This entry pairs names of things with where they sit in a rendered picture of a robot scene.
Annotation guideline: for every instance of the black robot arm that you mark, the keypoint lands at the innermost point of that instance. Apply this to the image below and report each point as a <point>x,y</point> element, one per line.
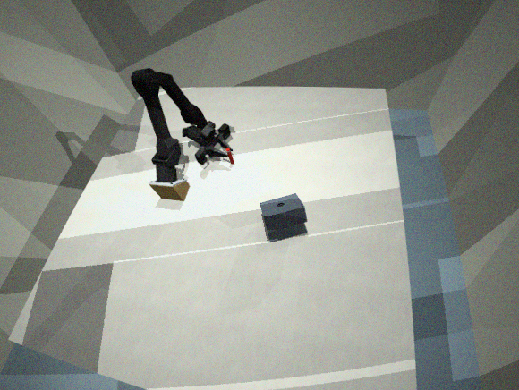
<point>146,82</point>

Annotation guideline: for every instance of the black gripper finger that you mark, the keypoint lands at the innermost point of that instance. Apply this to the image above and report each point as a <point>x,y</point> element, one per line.
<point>223,143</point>
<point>214,152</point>

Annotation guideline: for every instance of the blue-grey square panel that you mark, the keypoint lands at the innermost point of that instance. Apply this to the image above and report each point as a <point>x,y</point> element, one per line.
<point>284,217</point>

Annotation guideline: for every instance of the dark red cylinder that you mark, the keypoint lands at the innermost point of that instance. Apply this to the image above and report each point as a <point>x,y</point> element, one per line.
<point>230,155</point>

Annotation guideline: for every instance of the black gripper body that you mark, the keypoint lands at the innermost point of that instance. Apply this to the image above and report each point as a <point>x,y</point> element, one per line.
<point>200,154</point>

